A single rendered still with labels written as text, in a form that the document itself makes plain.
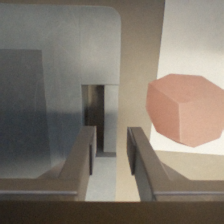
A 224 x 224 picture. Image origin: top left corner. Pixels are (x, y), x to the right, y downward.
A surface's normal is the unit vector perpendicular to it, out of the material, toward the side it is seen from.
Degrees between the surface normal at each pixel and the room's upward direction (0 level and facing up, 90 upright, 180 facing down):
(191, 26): 0
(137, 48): 0
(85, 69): 0
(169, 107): 40
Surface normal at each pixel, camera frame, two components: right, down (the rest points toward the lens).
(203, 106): 0.20, 0.20
